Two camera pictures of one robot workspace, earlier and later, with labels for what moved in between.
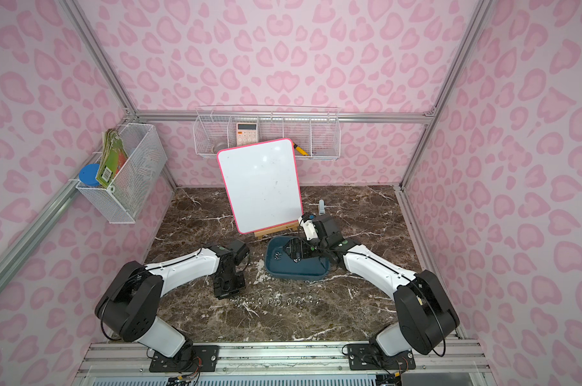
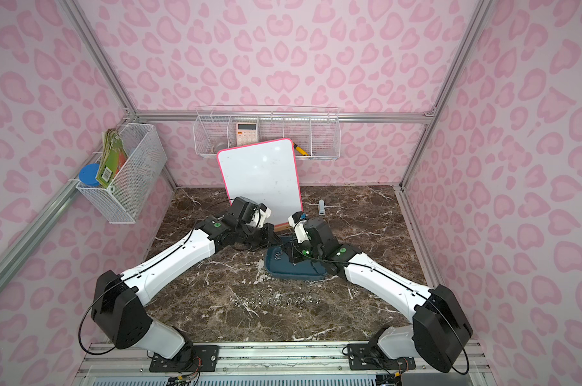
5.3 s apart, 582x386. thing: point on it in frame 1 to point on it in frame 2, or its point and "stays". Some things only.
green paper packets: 114,156 stays
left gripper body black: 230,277 to 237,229
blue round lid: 88,174 stays
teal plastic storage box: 280,265 stays
